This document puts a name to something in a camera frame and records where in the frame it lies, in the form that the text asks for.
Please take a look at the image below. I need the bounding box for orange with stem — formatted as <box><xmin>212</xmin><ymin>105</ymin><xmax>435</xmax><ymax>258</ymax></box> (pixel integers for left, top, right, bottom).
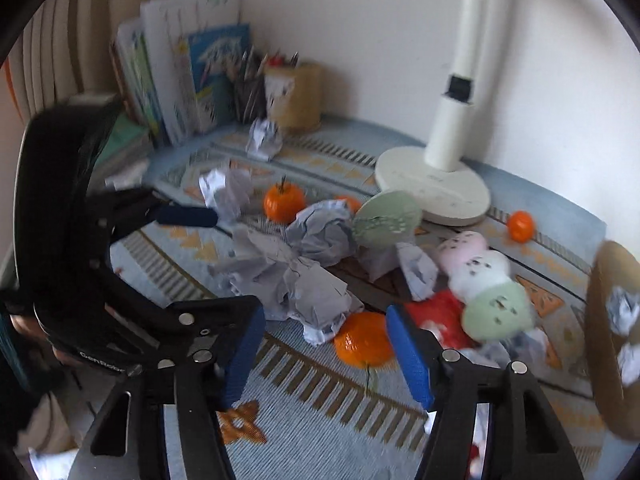
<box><xmin>262</xmin><ymin>177</ymin><xmax>307</xmax><ymax>226</ymax></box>

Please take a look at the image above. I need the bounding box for small orange behind paper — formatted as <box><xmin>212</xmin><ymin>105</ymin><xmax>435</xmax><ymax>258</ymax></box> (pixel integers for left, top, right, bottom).
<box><xmin>336</xmin><ymin>195</ymin><xmax>362</xmax><ymax>214</ymax></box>

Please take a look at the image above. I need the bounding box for white desk lamp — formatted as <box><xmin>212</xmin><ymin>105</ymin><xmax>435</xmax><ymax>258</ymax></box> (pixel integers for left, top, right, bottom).
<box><xmin>374</xmin><ymin>0</ymin><xmax>490</xmax><ymax>226</ymax></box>

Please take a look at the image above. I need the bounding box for brown paper pen holder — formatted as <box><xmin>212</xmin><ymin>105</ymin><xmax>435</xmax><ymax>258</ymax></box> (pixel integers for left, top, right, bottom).
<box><xmin>264</xmin><ymin>63</ymin><xmax>322</xmax><ymax>132</ymax></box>

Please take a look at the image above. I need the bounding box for green books stack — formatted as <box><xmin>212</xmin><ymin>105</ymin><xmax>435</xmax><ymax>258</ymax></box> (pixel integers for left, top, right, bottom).
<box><xmin>94</xmin><ymin>113</ymin><xmax>153</xmax><ymax>170</ymax></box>

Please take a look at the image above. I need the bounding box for lined paper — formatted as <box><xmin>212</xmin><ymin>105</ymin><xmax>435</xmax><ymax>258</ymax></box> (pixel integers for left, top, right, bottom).
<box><xmin>357</xmin><ymin>242</ymin><xmax>441</xmax><ymax>302</ymax></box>

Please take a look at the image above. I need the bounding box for green round plush toy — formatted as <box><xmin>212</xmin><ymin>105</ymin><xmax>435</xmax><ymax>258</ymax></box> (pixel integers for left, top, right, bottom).
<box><xmin>352</xmin><ymin>191</ymin><xmax>423</xmax><ymax>249</ymax></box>

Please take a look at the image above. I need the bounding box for large paper front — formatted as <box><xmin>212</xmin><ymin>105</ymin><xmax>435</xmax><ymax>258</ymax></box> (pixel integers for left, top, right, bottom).
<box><xmin>209</xmin><ymin>226</ymin><xmax>363</xmax><ymax>347</ymax></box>

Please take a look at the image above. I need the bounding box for woven brown basket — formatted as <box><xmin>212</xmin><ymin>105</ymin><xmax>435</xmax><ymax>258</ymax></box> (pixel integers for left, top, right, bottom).
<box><xmin>585</xmin><ymin>240</ymin><xmax>639</xmax><ymax>441</ymax></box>

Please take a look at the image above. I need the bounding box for patterned blue table mat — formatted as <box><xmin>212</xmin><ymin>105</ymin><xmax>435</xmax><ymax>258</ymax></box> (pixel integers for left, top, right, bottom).
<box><xmin>29</xmin><ymin>112</ymin><xmax>609</xmax><ymax>480</ymax></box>

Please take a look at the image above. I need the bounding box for crumpled paper left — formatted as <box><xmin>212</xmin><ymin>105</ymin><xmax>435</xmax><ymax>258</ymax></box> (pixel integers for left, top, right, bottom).
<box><xmin>198</xmin><ymin>167</ymin><xmax>254</xmax><ymax>222</ymax></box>

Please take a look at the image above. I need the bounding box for red plush doll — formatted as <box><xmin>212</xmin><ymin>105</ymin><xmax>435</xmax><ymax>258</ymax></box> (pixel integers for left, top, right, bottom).
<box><xmin>405</xmin><ymin>288</ymin><xmax>476</xmax><ymax>350</ymax></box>

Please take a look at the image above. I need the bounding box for large front orange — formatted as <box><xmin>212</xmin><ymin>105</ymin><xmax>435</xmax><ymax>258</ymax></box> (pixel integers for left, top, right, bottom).
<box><xmin>333</xmin><ymin>311</ymin><xmax>394</xmax><ymax>370</ymax></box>

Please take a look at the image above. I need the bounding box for crumpled paper near holder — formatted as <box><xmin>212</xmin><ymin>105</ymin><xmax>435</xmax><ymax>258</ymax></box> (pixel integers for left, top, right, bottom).
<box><xmin>245</xmin><ymin>119</ymin><xmax>283</xmax><ymax>162</ymax></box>

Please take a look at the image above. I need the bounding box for blue cover book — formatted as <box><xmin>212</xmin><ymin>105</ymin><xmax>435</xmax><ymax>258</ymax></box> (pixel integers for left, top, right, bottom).
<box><xmin>188</xmin><ymin>23</ymin><xmax>250</xmax><ymax>133</ymax></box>

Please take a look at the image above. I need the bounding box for pink white green plush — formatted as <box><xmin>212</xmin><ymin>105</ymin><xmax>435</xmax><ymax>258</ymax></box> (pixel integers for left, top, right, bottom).
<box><xmin>435</xmin><ymin>231</ymin><xmax>535</xmax><ymax>342</ymax></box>

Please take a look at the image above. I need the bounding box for white tissue at edge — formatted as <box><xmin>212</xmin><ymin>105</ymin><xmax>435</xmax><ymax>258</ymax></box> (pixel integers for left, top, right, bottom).
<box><xmin>105</xmin><ymin>158</ymin><xmax>150</xmax><ymax>191</ymax></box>

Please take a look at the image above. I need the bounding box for white workbook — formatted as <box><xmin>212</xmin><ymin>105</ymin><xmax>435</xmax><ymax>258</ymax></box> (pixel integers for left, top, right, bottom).
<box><xmin>140</xmin><ymin>0</ymin><xmax>241</xmax><ymax>145</ymax></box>

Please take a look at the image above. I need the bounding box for small orange near lamp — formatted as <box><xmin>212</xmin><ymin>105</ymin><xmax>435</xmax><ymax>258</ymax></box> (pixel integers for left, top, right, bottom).
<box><xmin>506</xmin><ymin>210</ymin><xmax>536</xmax><ymax>244</ymax></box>

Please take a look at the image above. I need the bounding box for crumpled paper centre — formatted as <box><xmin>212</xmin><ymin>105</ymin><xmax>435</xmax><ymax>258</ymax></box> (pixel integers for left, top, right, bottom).
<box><xmin>284</xmin><ymin>200</ymin><xmax>357</xmax><ymax>266</ymax></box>

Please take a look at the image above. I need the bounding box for black mesh pen holder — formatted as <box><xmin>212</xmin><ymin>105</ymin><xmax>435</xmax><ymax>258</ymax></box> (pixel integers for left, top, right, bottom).
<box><xmin>233</xmin><ymin>75</ymin><xmax>267</xmax><ymax>125</ymax></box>

